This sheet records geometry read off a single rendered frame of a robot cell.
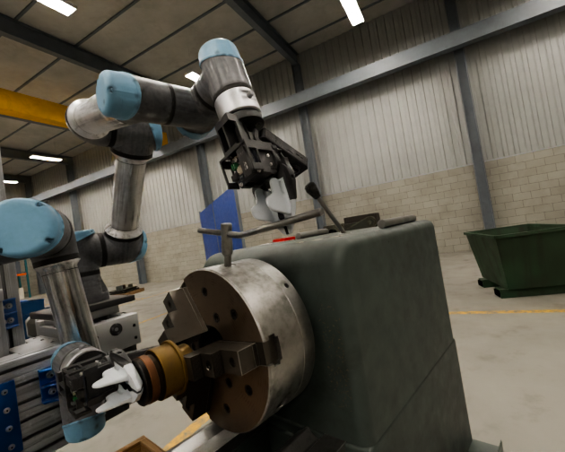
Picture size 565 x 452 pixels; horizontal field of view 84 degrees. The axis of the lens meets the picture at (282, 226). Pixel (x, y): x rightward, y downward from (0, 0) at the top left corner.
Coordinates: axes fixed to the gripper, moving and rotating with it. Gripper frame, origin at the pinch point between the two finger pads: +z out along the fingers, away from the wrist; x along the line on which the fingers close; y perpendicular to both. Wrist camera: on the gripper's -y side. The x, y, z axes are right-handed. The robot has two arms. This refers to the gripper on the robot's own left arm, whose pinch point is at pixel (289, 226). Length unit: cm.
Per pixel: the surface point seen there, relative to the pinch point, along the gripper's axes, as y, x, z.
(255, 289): 2.3, -10.6, 7.7
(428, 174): -958, -218, -167
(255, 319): 5.7, -9.0, 12.5
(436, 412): -43, -11, 52
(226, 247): 2.0, -15.2, -2.0
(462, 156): -985, -122, -174
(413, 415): -30, -9, 46
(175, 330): 11.8, -24.3, 9.7
